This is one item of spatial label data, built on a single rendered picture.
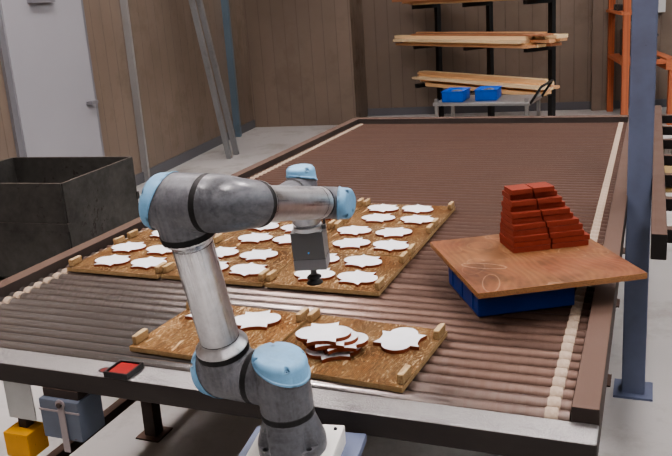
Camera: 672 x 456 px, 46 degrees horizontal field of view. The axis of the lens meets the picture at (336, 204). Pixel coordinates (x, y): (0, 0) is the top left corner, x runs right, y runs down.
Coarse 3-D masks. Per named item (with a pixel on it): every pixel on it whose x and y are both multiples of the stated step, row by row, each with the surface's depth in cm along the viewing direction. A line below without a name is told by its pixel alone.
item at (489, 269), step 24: (456, 240) 264; (480, 240) 262; (456, 264) 240; (480, 264) 239; (504, 264) 237; (528, 264) 236; (552, 264) 235; (576, 264) 233; (600, 264) 232; (624, 264) 231; (480, 288) 220; (504, 288) 218; (528, 288) 218; (552, 288) 219
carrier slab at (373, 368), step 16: (320, 320) 232; (336, 320) 231; (352, 320) 230; (368, 336) 218; (432, 336) 216; (368, 352) 209; (384, 352) 208; (416, 352) 207; (432, 352) 208; (320, 368) 201; (336, 368) 201; (352, 368) 200; (368, 368) 200; (384, 368) 199; (400, 368) 198; (416, 368) 198; (352, 384) 195; (368, 384) 193; (384, 384) 191; (400, 384) 190
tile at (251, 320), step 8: (248, 312) 238; (256, 312) 238; (264, 312) 237; (240, 320) 233; (248, 320) 232; (256, 320) 232; (264, 320) 231; (272, 320) 231; (280, 320) 232; (240, 328) 230; (248, 328) 228; (256, 328) 228; (264, 328) 227
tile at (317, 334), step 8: (304, 328) 212; (312, 328) 212; (320, 328) 211; (328, 328) 211; (336, 328) 211; (344, 328) 210; (296, 336) 208; (304, 336) 207; (312, 336) 207; (320, 336) 206; (328, 336) 206; (336, 336) 206; (344, 336) 206; (312, 344) 204; (320, 344) 204; (328, 344) 204
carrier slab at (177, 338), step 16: (176, 320) 239; (192, 320) 238; (288, 320) 233; (304, 320) 233; (160, 336) 228; (176, 336) 227; (192, 336) 226; (256, 336) 223; (272, 336) 223; (288, 336) 223; (144, 352) 221; (160, 352) 218; (176, 352) 217; (192, 352) 216
